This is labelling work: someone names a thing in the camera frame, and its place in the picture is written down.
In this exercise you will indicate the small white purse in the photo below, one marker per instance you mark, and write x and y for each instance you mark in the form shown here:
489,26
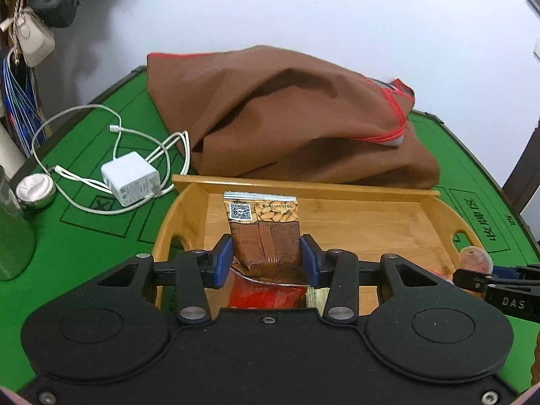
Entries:
36,42

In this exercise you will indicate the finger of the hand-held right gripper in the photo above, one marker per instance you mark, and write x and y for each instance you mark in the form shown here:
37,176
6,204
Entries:
472,280
504,271

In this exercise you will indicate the red nut packet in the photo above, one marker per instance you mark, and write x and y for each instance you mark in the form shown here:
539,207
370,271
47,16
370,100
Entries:
261,297

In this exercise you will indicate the metal cup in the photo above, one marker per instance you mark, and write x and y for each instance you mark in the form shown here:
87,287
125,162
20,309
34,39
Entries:
14,240

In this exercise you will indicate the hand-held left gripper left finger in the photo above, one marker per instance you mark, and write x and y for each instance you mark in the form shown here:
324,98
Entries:
223,261

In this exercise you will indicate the white charger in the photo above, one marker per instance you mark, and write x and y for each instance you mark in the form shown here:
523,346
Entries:
128,177

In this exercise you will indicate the gold bar packet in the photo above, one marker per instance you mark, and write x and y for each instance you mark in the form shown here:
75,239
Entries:
316,297

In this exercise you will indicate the jelly cup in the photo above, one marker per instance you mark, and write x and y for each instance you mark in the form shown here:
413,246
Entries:
474,259

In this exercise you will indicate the dark brown door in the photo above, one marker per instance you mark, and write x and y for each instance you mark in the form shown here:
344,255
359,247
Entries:
523,177

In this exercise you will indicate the wooden tray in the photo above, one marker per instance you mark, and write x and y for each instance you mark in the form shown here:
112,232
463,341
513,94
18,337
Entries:
358,228

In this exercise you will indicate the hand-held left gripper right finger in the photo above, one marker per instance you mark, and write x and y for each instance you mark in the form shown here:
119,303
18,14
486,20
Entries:
310,261

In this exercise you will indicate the round silver disc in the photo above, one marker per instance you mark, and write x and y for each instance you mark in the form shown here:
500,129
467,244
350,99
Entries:
36,190

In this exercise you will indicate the brown cloth bag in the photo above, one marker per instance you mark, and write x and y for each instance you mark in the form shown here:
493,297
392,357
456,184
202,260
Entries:
295,114

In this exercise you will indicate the brown almond snack packet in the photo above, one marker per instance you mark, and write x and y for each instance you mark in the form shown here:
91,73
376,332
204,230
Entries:
270,236

